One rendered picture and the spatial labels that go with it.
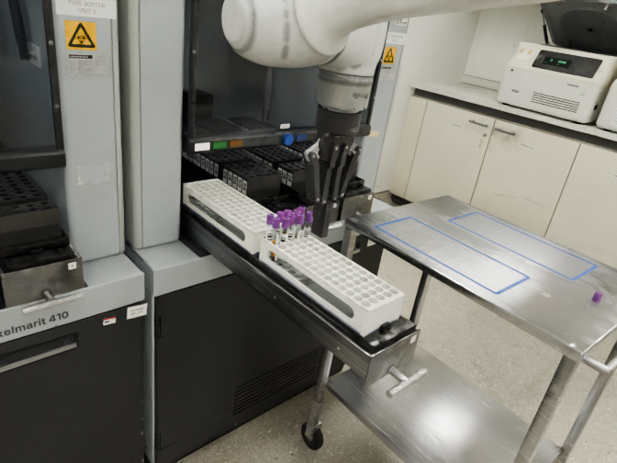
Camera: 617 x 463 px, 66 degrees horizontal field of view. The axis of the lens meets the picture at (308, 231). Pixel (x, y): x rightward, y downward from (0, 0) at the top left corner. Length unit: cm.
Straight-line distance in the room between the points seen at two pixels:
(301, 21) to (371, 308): 45
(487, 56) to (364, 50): 326
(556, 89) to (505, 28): 99
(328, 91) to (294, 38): 18
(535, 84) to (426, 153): 84
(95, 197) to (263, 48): 57
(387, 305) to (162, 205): 58
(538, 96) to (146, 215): 248
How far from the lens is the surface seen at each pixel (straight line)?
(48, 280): 101
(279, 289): 93
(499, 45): 396
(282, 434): 174
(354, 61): 76
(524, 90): 317
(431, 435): 147
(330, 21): 62
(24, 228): 104
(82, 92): 100
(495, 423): 159
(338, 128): 80
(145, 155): 108
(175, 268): 112
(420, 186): 356
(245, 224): 102
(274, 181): 128
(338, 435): 177
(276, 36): 62
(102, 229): 111
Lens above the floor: 130
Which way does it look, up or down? 25 degrees down
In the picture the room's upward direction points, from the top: 9 degrees clockwise
